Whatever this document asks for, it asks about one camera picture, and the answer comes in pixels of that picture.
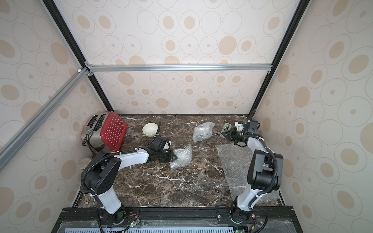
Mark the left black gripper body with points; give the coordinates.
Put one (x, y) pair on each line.
(165, 157)

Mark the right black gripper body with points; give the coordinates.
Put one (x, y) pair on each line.
(233, 134)

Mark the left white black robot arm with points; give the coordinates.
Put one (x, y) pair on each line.
(99, 176)

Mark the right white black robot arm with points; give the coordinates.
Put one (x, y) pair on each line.
(264, 174)

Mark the white green small device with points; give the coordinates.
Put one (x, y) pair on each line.
(226, 127)

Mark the plain cream bowl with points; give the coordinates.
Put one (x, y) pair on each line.
(150, 129)

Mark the red silver toaster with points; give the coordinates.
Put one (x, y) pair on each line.
(104, 131)

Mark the upper glass jar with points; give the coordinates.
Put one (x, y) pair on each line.
(83, 163)

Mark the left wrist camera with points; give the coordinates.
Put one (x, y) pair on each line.
(160, 143)

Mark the horizontal aluminium frame bar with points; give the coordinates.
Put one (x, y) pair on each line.
(171, 68)

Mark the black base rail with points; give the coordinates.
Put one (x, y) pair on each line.
(220, 219)

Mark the diagonal aluminium frame bar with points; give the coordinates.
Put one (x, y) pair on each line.
(18, 141)

